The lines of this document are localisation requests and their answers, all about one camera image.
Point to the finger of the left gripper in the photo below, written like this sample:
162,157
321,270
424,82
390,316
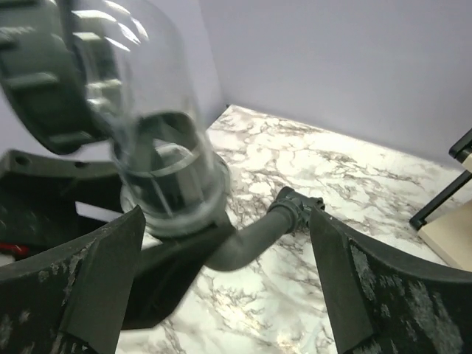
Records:
32,182
163,274

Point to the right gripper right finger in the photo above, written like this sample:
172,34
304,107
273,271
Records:
382,300

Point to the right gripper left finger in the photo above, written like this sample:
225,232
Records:
72,298

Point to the clear plastic pipe fitting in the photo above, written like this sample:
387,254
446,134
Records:
80,72

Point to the cream tiered shelf rack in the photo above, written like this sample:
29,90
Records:
443,226

